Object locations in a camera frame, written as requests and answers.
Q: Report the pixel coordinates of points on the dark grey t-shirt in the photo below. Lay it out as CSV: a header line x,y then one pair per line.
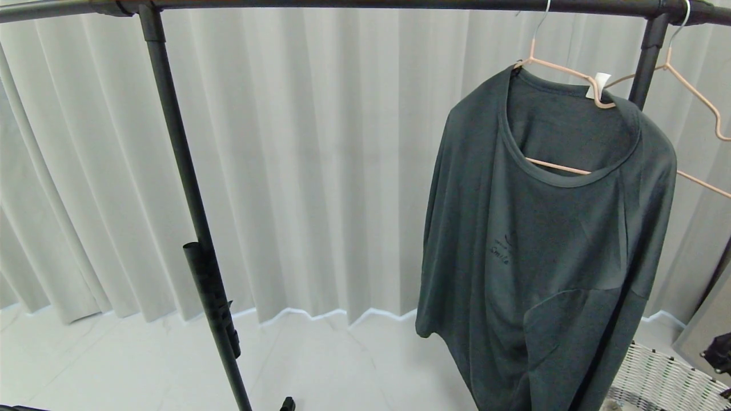
x,y
542,257

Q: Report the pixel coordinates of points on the pink clothes hanger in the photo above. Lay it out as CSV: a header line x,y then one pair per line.
x,y
557,67
694,91

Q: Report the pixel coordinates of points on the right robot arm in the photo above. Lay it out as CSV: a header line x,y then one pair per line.
x,y
721,354

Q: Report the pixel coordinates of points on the black clothes rack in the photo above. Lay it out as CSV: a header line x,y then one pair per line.
x,y
171,114

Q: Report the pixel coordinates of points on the white laundry basket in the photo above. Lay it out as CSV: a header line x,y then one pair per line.
x,y
662,382

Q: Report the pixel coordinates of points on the white curtain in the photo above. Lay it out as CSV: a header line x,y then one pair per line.
x,y
314,171

